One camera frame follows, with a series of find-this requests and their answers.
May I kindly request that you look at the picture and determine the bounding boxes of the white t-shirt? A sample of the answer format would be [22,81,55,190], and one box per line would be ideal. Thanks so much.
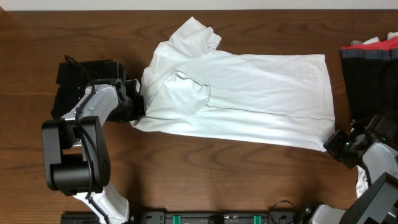
[132,18,335,151]

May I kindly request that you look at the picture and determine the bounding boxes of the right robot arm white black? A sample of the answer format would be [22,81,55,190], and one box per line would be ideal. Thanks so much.
[305,121,397,224]

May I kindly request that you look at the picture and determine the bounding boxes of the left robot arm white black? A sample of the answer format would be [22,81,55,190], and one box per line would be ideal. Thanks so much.
[42,78,145,223]

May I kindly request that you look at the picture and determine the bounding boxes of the white cloth under pile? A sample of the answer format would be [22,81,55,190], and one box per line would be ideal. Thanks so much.
[351,32,397,198]

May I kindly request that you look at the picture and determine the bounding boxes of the folded black shirt with logo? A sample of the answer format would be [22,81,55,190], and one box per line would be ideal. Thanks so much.
[51,60,134,122]

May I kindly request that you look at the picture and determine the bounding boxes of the black garment with red band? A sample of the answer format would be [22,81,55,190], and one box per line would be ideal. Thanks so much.
[340,37,397,121]

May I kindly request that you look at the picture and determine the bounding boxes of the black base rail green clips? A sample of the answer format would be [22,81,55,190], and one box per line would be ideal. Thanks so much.
[60,200,312,224]

